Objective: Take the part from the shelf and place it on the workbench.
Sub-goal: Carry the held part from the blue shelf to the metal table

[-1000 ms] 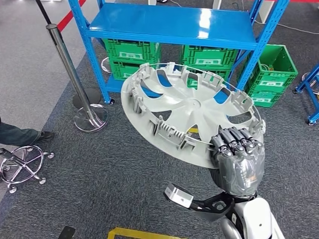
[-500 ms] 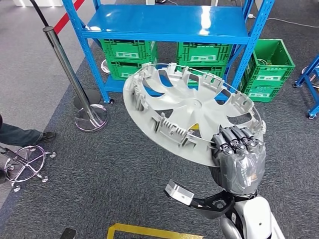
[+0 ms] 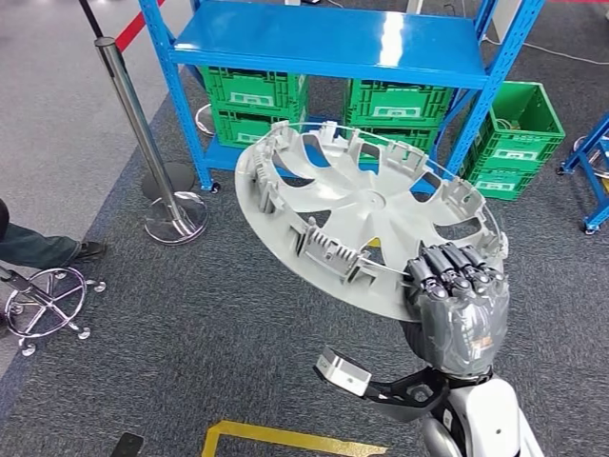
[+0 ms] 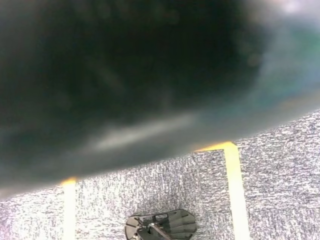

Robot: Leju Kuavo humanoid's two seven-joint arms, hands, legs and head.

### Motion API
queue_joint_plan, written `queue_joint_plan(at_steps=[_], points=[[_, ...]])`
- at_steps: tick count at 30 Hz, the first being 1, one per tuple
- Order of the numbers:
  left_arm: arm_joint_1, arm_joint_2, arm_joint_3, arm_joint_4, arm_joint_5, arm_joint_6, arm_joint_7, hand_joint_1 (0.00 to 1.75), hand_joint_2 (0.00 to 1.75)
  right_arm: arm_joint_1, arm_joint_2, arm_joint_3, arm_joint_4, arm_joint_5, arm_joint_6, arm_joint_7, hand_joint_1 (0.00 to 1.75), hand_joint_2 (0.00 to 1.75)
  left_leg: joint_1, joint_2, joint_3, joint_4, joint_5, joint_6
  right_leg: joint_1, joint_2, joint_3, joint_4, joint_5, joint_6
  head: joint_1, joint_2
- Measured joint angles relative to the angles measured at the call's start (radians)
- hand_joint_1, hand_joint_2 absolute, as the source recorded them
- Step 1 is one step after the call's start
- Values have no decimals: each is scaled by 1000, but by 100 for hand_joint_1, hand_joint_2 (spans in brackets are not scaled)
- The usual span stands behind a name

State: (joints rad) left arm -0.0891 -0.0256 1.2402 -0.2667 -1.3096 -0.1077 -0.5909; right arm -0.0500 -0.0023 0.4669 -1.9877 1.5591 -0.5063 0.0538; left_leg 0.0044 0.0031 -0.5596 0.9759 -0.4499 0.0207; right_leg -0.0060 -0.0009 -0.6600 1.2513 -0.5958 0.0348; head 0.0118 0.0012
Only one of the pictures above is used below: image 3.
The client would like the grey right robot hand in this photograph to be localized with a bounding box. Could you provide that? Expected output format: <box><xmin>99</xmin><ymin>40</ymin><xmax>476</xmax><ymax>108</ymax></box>
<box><xmin>401</xmin><ymin>242</ymin><xmax>510</xmax><ymax>380</ymax></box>

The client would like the grey plastic wheel hubcap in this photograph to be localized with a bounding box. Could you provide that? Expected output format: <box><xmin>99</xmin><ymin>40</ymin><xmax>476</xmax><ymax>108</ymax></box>
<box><xmin>234</xmin><ymin>119</ymin><xmax>509</xmax><ymax>323</ymax></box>

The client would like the blue metal shelf rack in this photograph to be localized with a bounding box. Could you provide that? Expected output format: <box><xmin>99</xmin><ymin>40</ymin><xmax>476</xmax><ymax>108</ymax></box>
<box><xmin>138</xmin><ymin>0</ymin><xmax>546</xmax><ymax>193</ymax></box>
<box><xmin>557</xmin><ymin>111</ymin><xmax>609</xmax><ymax>236</ymax></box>

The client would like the chrome round base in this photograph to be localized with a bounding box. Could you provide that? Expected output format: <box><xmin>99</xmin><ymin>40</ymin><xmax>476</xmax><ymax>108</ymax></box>
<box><xmin>573</xmin><ymin>135</ymin><xmax>609</xmax><ymax>181</ymax></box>

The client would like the yellow floor tape square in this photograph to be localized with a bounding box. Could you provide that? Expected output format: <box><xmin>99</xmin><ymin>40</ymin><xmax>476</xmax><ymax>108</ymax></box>
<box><xmin>201</xmin><ymin>420</ymin><xmax>389</xmax><ymax>457</ymax></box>

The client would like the white desk panel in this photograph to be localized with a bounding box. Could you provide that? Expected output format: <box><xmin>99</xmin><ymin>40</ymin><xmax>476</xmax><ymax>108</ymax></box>
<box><xmin>490</xmin><ymin>0</ymin><xmax>522</xmax><ymax>46</ymax></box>

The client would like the chrome stanchion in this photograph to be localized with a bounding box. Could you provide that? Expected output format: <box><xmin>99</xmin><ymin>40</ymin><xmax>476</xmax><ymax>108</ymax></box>
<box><xmin>94</xmin><ymin>36</ymin><xmax>211</xmax><ymax>248</ymax></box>

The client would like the red barrier belt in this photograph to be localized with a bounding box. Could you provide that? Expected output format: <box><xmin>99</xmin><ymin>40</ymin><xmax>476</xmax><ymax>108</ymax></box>
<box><xmin>115</xmin><ymin>0</ymin><xmax>167</xmax><ymax>53</ymax></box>

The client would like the black round swivel stool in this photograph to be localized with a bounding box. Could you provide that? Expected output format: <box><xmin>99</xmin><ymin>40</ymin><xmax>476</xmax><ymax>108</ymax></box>
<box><xmin>0</xmin><ymin>198</ymin><xmax>106</xmax><ymax>358</ymax></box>

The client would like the person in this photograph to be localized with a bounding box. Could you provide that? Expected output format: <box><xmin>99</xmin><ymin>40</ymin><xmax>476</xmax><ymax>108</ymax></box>
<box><xmin>0</xmin><ymin>217</ymin><xmax>108</xmax><ymax>272</ymax></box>

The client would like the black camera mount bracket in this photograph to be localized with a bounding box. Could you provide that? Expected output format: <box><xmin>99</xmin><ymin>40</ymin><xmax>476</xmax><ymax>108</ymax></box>
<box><xmin>314</xmin><ymin>366</ymin><xmax>451</xmax><ymax>424</ymax></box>

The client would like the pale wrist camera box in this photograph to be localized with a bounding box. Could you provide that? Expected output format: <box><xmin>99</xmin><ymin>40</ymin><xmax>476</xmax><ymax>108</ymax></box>
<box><xmin>318</xmin><ymin>347</ymin><xmax>373</xmax><ymax>399</ymax></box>

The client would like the thin white cable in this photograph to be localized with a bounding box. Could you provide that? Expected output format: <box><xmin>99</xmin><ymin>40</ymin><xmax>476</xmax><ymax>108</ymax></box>
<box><xmin>483</xmin><ymin>34</ymin><xmax>609</xmax><ymax>68</ymax></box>

